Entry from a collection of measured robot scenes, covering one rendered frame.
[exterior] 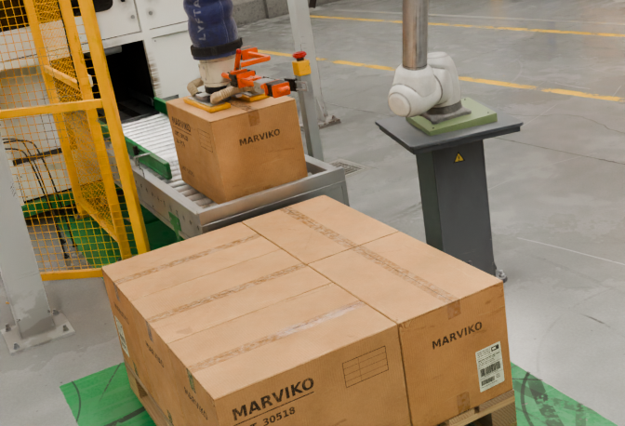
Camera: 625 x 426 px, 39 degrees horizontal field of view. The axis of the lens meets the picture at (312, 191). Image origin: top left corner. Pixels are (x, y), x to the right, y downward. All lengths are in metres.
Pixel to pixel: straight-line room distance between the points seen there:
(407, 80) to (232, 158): 0.81
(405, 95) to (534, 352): 1.12
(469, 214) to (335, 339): 1.45
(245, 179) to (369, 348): 1.37
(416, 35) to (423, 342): 1.32
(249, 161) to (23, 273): 1.22
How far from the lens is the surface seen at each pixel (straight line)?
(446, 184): 3.83
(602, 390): 3.31
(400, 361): 2.71
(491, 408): 3.02
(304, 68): 4.36
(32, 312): 4.36
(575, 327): 3.68
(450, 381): 2.86
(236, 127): 3.72
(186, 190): 4.24
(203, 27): 3.88
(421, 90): 3.58
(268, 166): 3.82
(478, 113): 3.81
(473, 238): 3.97
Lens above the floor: 1.80
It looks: 19 degrees down
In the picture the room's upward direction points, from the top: 9 degrees counter-clockwise
